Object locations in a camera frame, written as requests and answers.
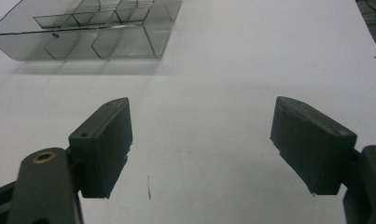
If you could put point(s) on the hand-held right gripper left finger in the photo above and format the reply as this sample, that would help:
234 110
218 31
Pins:
98 149

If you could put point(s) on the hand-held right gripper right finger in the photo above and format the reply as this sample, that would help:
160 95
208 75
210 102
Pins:
313 149

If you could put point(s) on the clear grey plastic organizer box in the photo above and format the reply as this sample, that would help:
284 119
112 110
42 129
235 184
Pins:
126 43

